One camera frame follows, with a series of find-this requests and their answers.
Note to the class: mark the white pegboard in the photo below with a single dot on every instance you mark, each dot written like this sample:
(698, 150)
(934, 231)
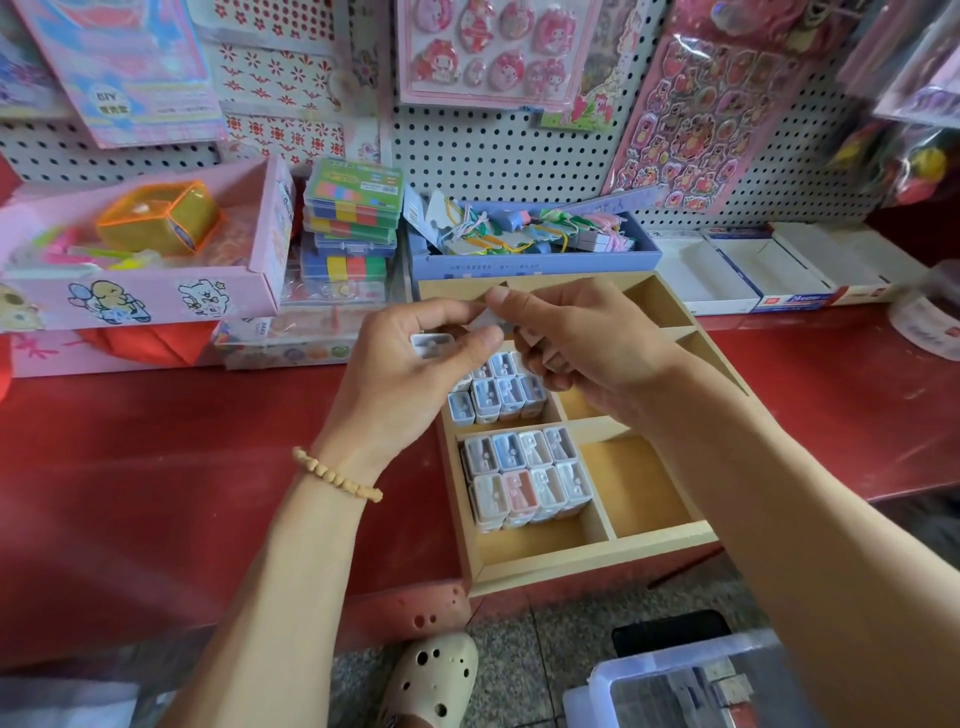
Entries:
(465, 150)

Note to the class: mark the red patterned sticker sheet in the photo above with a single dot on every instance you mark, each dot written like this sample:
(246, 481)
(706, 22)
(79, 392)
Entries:
(278, 83)

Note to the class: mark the red display counter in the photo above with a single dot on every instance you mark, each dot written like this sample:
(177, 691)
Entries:
(135, 465)

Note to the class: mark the clear bag of colourful toys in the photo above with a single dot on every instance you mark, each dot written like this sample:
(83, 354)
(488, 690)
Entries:
(900, 165)

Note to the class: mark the pink tray of trinkets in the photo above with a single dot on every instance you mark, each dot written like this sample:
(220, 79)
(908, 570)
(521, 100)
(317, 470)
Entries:
(150, 293)

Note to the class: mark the stack of colourful packs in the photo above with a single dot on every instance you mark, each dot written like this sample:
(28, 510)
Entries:
(353, 210)

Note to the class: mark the person's right forearm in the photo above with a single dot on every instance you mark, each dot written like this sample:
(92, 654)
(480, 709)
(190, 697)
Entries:
(825, 570)

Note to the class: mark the pink sticker pack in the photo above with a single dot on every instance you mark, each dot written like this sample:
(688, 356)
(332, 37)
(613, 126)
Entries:
(495, 53)
(713, 120)

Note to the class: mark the wooden compartment tray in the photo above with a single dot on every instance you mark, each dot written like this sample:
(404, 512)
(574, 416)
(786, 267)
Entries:
(645, 495)

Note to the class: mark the clear plastic storage bin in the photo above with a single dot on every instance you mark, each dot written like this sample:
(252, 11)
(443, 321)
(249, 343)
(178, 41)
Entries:
(600, 702)

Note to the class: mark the person's left forearm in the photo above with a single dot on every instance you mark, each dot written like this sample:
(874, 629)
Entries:
(270, 615)

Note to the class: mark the lilac sticker pack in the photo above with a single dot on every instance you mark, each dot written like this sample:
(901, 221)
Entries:
(30, 68)

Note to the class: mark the red folded cloth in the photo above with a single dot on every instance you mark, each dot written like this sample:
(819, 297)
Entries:
(150, 344)

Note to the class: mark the yellow orange toy box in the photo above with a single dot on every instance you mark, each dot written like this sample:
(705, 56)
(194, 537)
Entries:
(158, 218)

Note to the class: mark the person's right hand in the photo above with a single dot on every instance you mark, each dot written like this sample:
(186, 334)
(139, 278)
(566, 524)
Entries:
(600, 353)

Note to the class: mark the white flat panel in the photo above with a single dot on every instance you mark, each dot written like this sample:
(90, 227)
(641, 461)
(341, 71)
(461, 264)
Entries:
(60, 702)

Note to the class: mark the person's left hand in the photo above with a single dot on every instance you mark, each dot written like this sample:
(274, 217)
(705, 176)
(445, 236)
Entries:
(390, 390)

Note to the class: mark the white tray box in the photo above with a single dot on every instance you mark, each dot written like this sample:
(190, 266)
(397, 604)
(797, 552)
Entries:
(702, 278)
(773, 273)
(855, 263)

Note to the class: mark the blue box of trinkets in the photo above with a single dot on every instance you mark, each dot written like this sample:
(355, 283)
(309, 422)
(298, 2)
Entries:
(525, 263)

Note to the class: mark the round clear plastic jar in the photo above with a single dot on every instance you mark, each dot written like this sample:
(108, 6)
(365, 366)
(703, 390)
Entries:
(930, 315)

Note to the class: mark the pastel cartoon sticker pack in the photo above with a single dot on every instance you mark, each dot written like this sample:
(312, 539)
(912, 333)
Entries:
(120, 68)

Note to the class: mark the person's left cream clog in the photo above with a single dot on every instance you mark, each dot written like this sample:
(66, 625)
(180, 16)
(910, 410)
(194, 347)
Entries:
(428, 678)

